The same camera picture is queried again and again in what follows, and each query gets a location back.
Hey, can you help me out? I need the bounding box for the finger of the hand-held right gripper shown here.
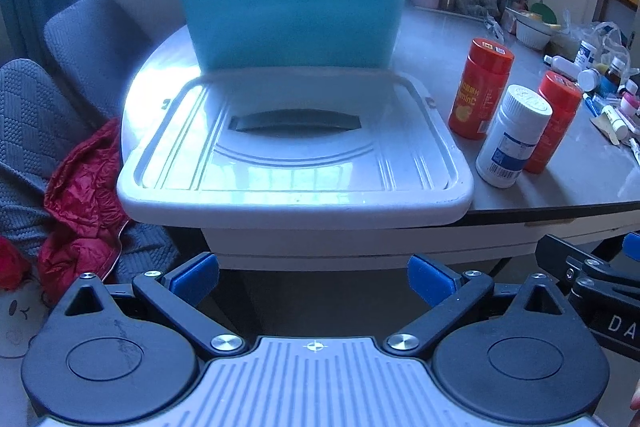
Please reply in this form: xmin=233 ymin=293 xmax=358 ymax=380
xmin=536 ymin=232 xmax=640 ymax=304

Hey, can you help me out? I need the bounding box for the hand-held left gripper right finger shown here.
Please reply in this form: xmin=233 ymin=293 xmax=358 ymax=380
xmin=382 ymin=253 xmax=571 ymax=358

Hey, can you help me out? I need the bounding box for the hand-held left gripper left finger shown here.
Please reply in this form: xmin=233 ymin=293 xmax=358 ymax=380
xmin=65 ymin=251 xmax=248 ymax=358

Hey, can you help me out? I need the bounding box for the plain orange bottle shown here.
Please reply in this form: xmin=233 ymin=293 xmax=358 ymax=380
xmin=522 ymin=71 xmax=583 ymax=174

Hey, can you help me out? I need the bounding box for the white plastic bin lid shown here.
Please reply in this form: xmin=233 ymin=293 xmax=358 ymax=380
xmin=116 ymin=67 xmax=475 ymax=228

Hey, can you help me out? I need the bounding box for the white pill bottle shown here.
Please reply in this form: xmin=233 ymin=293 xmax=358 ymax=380
xmin=475 ymin=84 xmax=553 ymax=188

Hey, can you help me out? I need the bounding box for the orange bottle with fruit print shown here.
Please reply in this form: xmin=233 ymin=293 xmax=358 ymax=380
xmin=447 ymin=38 xmax=516 ymax=140

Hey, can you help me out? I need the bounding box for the teal plastic storage bin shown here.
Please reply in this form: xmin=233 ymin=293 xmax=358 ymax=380
xmin=161 ymin=0 xmax=421 ymax=75

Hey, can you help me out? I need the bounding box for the grey round desktop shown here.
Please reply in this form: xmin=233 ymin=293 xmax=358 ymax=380
xmin=120 ymin=4 xmax=640 ymax=258

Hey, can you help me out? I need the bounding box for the beige card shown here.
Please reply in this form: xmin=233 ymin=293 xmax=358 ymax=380
xmin=590 ymin=109 xmax=621 ymax=145

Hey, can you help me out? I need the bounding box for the white tube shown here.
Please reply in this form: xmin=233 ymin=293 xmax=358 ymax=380
xmin=602 ymin=104 xmax=631 ymax=140

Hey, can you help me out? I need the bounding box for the red puffer jacket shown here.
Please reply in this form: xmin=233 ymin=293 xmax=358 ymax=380
xmin=39 ymin=117 xmax=133 ymax=295

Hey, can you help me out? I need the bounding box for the brown bottle blue label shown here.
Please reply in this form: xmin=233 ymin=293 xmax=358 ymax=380
xmin=600 ymin=57 xmax=626 ymax=95

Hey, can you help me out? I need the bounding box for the white round-capped bottle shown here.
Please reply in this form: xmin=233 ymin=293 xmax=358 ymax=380
xmin=577 ymin=68 xmax=603 ymax=92

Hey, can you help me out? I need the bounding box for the white cushion with face print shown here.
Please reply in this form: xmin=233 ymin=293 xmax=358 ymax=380
xmin=0 ymin=277 xmax=56 ymax=363

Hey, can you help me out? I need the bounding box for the white lying squeeze bottle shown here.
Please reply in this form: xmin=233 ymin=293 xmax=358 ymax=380
xmin=544 ymin=55 xmax=581 ymax=80

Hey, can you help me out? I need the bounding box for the white bottle blue label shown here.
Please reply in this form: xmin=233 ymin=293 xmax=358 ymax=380
xmin=575 ymin=39 xmax=598 ymax=70

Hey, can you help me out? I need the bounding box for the clear plastic bag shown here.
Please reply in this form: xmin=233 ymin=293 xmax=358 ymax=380
xmin=565 ymin=19 xmax=628 ymax=58

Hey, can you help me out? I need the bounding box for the grey fabric chair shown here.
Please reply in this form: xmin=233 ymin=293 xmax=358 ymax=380
xmin=42 ymin=0 xmax=166 ymax=118
xmin=0 ymin=58 xmax=181 ymax=288

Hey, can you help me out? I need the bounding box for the white ribbed bowl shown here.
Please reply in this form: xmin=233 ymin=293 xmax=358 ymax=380
xmin=515 ymin=14 xmax=553 ymax=52

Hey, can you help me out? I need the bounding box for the green round lid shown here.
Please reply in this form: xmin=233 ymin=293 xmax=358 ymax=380
xmin=530 ymin=1 xmax=557 ymax=25

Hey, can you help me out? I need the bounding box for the white bowl with yellow food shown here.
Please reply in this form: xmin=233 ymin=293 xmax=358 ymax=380
xmin=502 ymin=7 xmax=531 ymax=35

